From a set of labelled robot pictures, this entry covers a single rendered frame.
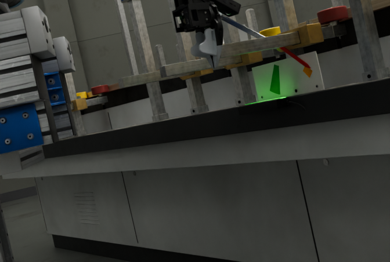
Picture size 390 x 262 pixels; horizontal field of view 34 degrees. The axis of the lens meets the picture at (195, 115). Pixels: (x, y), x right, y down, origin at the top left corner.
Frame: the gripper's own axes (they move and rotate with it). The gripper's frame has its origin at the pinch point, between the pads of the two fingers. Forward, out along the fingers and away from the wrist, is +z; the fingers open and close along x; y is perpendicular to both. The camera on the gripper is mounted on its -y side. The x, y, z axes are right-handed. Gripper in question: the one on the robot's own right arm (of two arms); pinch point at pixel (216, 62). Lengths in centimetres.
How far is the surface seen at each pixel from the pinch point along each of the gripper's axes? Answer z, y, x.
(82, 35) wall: -111, -269, -635
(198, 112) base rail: 11, -27, -52
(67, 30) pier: -119, -249, -634
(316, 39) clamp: -1.3, -28.7, 5.0
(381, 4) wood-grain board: -7.0, -45.7, 13.5
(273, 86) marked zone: 8.2, -26.6, -12.3
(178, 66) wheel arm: -2.2, -4.5, -23.5
